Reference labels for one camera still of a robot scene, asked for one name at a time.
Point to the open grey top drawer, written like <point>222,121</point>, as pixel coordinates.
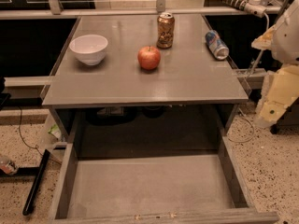
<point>199,189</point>

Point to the red apple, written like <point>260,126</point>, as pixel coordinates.
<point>149,57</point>

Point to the gold soda can upright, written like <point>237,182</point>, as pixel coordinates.
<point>165,25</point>

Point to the grey cabinet with top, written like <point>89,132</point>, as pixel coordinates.
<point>142,101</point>

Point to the blue soda can lying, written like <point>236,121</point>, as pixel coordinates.
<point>217,47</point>

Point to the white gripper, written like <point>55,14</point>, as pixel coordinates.
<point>287,37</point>

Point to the plastic bottle on floor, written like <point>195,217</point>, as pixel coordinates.
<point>8,166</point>

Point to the white ceramic bowl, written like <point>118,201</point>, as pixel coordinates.
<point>89,49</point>

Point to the black bar on floor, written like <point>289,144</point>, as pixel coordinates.
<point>29,205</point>

